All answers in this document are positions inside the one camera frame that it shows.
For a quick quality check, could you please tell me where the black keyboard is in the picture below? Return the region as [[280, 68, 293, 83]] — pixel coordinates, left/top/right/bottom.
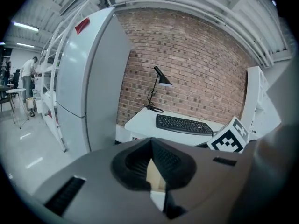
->
[[155, 114, 214, 136]]

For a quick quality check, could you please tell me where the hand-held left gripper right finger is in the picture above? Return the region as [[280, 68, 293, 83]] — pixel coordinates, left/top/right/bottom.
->
[[151, 136, 245, 220]]

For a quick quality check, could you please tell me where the white arched cabinet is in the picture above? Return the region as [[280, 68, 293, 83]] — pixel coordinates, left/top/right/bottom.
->
[[240, 65, 282, 140]]

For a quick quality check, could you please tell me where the dark chair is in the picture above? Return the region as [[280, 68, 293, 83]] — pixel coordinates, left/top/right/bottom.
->
[[0, 85, 14, 113]]

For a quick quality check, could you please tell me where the black desk lamp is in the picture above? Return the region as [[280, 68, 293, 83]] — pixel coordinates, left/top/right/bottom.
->
[[143, 65, 174, 113]]

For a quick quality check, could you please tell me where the red sticker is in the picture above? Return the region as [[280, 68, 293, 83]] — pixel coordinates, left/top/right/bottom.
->
[[74, 17, 91, 35]]

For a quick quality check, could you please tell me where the white refrigerator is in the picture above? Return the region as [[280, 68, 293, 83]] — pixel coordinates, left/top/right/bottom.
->
[[55, 7, 132, 153]]

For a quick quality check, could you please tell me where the round white side table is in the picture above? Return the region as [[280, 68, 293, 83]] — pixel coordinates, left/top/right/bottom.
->
[[5, 88, 30, 130]]

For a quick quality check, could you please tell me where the long ceiling light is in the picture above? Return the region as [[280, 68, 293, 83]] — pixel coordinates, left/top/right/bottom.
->
[[15, 42, 36, 49], [12, 21, 40, 33]]

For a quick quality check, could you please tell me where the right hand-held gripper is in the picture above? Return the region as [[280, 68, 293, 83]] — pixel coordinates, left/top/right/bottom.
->
[[206, 116, 249, 154]]

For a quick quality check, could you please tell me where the white desk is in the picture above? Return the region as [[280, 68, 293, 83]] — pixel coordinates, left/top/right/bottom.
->
[[124, 106, 225, 147]]

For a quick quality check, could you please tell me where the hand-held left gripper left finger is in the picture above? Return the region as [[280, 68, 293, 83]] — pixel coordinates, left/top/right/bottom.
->
[[34, 136, 168, 224]]

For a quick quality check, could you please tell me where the white metal shelving rack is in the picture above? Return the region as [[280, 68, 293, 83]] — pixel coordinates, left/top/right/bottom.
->
[[38, 0, 99, 153]]

